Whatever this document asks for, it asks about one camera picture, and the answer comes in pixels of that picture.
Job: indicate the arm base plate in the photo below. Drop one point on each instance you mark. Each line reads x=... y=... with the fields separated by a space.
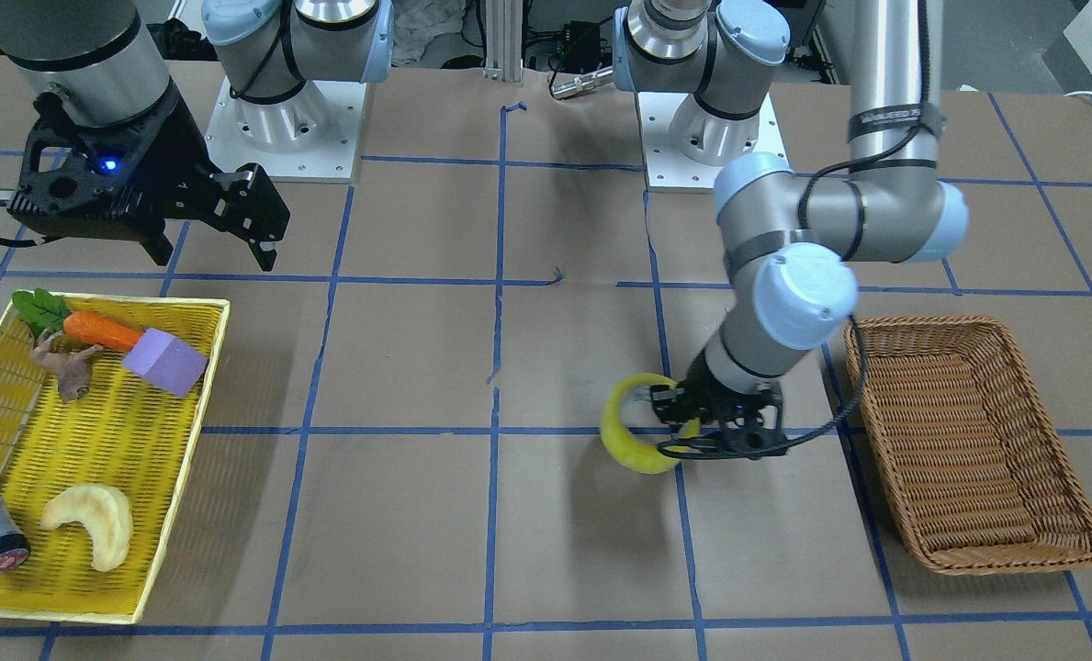
x=669 y=165
x=325 y=156

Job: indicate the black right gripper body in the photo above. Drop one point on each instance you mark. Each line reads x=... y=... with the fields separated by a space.
x=171 y=151

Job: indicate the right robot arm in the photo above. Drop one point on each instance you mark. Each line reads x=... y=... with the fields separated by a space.
x=102 y=54

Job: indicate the yellow tape roll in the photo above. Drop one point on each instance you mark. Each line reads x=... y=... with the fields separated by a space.
x=624 y=447

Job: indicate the aluminium frame post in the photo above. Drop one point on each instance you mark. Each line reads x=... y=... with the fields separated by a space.
x=503 y=53

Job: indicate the silver metal connector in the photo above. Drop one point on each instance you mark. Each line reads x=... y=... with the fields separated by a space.
x=582 y=84

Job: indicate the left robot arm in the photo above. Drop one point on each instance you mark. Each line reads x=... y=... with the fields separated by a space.
x=789 y=240

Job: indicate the toy carrot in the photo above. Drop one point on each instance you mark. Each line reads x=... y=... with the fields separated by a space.
x=42 y=311

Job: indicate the toy lion figure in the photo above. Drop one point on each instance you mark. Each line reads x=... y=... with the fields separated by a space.
x=73 y=371

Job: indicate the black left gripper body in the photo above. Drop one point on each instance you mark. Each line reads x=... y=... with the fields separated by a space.
x=713 y=391

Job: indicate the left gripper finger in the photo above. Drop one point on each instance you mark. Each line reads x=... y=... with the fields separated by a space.
x=693 y=449
x=671 y=404

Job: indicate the brown wicker basket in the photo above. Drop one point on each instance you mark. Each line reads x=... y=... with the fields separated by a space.
x=973 y=469

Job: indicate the purple foam block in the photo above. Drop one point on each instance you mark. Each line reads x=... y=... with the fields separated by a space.
x=165 y=362

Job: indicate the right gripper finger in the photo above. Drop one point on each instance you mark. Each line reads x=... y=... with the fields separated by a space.
x=246 y=204

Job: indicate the yellow woven basket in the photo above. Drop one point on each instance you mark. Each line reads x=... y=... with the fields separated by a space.
x=125 y=434

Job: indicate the toy banana slice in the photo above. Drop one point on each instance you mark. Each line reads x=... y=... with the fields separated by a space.
x=103 y=511

